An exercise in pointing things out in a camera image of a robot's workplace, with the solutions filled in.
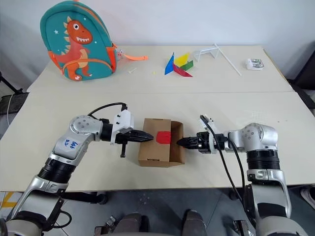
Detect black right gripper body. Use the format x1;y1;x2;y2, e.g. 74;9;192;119
196;131;219;154

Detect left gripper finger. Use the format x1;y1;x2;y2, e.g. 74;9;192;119
130;130;155;138
130;137;155;144

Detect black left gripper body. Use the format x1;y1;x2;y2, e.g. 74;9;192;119
115;130;131;158

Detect brown cardboard box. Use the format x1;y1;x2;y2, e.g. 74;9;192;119
137;118;186;168

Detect red tape patch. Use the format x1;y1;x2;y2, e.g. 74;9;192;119
156;131;171;145

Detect black table leg bar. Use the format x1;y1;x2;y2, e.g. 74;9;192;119
59;191;99;204

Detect dark rounded shape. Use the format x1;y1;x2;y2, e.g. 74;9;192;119
117;212;149;236
184;208;208;236

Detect small white plastic device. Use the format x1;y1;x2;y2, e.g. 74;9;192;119
244;58;265;71

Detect teal dinosaur backpack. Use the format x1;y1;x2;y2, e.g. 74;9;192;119
40;0;149;82

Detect black mesh tray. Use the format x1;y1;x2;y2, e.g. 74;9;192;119
0;92;31;114

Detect black chair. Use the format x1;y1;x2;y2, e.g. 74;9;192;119
286;49;315;109

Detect black stand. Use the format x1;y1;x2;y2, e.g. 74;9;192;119
0;70;23;94

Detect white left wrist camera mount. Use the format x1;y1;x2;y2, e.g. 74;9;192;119
110;110;135;146

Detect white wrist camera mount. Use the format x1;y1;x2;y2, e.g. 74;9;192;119
110;110;135;146
199;114;228;151

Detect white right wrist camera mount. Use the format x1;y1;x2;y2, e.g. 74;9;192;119
199;114;228;151

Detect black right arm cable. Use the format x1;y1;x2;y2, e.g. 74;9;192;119
200;115;248;206

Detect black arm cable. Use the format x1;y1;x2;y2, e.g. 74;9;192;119
88;102;128;117
200;115;248;206

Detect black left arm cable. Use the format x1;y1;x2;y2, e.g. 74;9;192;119
88;102;128;117

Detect white plastic stick frame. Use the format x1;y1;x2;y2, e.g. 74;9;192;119
193;43;243;77

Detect thin white cable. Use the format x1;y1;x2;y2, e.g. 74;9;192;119
6;95;14;125

